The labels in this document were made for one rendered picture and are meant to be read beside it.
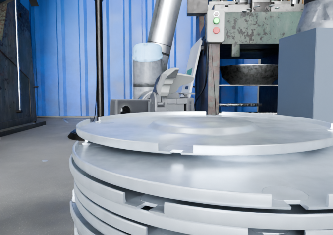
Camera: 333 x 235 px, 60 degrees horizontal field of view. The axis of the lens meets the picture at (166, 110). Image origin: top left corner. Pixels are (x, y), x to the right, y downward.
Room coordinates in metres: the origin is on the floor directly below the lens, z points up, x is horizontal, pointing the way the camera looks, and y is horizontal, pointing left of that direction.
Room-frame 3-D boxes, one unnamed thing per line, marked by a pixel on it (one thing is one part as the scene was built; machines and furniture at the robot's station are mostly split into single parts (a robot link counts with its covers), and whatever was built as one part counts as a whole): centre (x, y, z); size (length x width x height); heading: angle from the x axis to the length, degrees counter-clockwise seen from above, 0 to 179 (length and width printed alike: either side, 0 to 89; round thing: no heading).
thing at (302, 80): (0.84, -0.45, 0.23); 0.18 x 0.18 x 0.45; 8
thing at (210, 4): (1.61, -0.29, 0.76); 0.17 x 0.06 x 0.10; 88
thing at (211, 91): (1.75, -0.20, 0.45); 0.92 x 0.12 x 0.90; 178
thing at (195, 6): (1.38, -0.14, 0.62); 0.10 x 0.06 x 0.20; 88
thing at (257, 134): (0.34, -0.04, 0.25); 0.29 x 0.29 x 0.01
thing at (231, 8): (1.60, -0.46, 0.68); 0.45 x 0.30 x 0.06; 88
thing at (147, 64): (0.77, 0.05, 0.35); 0.11 x 0.08 x 0.11; 175
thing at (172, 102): (0.60, 0.00, 0.25); 0.12 x 0.09 x 0.08; 16
